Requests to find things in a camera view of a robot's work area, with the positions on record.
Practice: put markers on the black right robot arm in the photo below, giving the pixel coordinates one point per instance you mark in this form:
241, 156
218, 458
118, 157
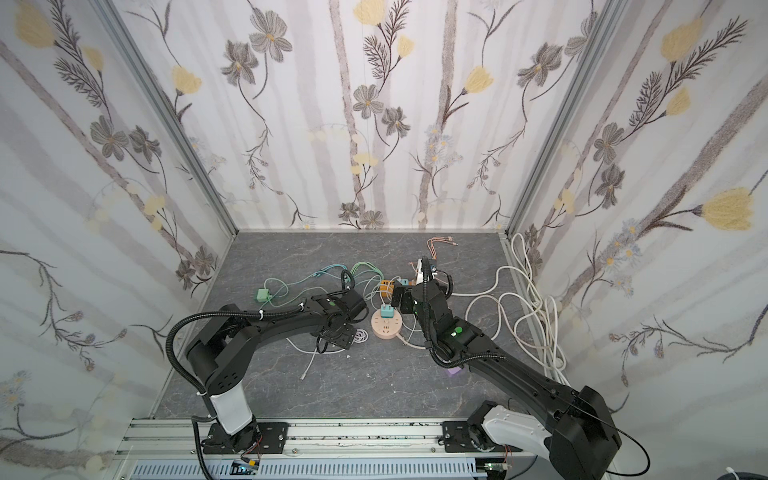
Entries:
581, 437

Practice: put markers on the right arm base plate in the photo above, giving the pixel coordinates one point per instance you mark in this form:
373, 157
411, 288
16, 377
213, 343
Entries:
461, 437

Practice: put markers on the orange power strip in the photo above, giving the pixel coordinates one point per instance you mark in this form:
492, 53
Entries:
386, 290

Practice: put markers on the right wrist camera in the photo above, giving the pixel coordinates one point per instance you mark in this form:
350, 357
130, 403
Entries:
424, 271

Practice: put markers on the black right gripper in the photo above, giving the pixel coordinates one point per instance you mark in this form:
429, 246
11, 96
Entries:
405, 298

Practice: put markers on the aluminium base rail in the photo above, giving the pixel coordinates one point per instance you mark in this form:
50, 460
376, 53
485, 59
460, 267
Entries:
368, 448

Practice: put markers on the pink round power strip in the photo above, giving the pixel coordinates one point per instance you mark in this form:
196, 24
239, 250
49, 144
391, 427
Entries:
386, 328

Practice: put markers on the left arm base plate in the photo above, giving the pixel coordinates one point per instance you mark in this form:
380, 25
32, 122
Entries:
256, 437

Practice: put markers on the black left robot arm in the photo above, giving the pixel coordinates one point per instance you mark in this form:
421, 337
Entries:
220, 355

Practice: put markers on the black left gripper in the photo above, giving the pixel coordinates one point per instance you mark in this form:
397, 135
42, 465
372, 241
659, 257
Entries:
344, 332

